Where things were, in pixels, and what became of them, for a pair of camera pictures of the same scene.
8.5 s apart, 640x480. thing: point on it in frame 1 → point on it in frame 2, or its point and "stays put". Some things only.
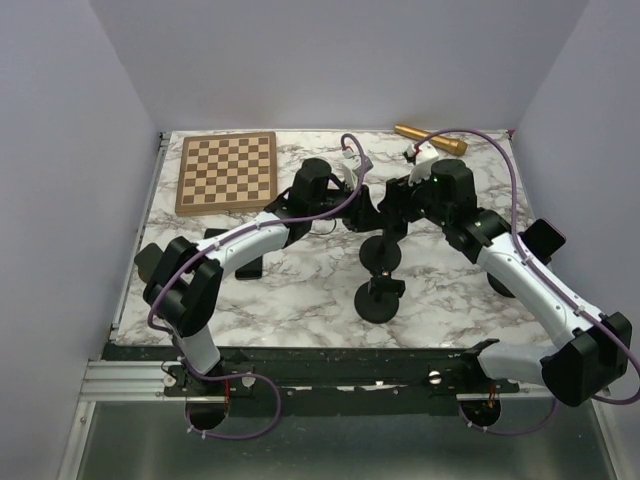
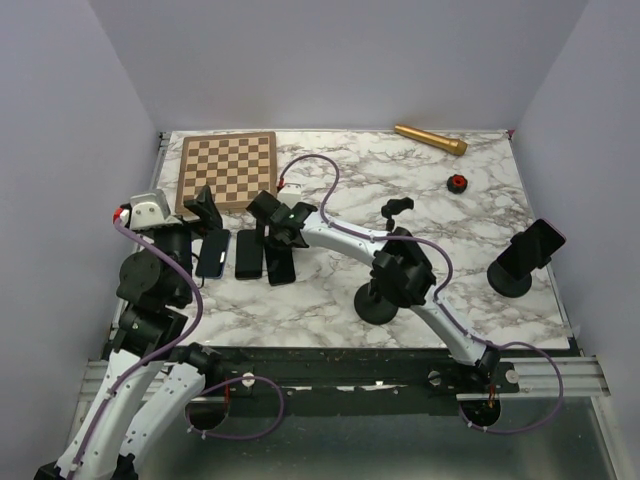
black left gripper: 361,215 → 206,207
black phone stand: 377,301 stays put
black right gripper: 399,190 → 259,227
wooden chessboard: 227,173 stays put
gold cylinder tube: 444,143 stays put
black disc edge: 543,239 stays put
